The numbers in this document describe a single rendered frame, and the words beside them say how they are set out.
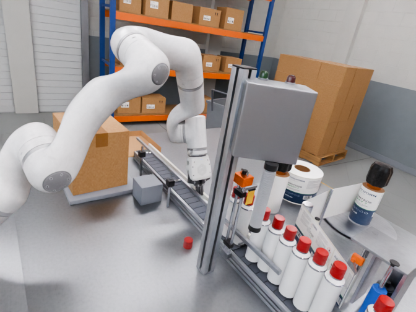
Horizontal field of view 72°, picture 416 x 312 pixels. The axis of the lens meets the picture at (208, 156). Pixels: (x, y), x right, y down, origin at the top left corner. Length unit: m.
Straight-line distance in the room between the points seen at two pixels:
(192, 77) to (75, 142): 0.40
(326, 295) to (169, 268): 0.48
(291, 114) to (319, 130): 3.64
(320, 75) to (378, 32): 1.67
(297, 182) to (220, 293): 0.64
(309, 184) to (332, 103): 2.91
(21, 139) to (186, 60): 0.50
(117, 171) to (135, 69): 0.68
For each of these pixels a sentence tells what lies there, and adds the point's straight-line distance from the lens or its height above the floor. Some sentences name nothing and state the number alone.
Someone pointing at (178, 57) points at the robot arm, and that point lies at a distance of 0.88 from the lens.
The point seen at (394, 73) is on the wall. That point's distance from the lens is 5.50.
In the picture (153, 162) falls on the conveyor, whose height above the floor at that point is 0.88.
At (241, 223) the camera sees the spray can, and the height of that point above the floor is 0.98.
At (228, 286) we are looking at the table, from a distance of 1.01.
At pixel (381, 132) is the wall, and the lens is 5.54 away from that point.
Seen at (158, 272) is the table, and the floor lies 0.83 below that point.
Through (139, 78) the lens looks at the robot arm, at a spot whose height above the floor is 1.43.
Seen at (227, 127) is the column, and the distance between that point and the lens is 0.76.
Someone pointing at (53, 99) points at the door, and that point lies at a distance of 5.17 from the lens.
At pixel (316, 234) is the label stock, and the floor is 1.03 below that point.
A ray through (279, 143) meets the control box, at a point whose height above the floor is 1.34.
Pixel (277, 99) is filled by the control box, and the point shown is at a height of 1.45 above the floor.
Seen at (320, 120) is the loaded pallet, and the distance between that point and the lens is 4.32.
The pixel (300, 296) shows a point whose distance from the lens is 0.93.
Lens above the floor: 1.57
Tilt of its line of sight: 24 degrees down
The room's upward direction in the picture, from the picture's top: 9 degrees clockwise
